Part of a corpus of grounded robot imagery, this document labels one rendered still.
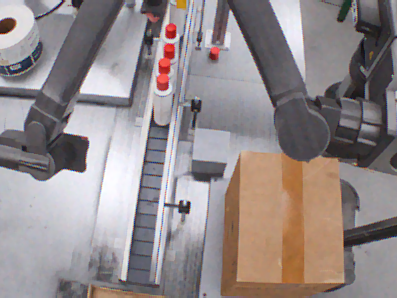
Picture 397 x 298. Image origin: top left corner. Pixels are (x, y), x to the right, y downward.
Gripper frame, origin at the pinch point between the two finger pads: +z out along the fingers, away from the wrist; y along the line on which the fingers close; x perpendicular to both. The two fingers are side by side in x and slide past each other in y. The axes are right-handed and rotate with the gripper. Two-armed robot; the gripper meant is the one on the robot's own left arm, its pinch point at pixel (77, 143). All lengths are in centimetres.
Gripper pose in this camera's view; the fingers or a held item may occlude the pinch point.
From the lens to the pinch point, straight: 91.1
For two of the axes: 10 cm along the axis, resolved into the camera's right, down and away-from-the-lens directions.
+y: -9.8, -1.9, 0.4
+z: 0.8, -2.1, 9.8
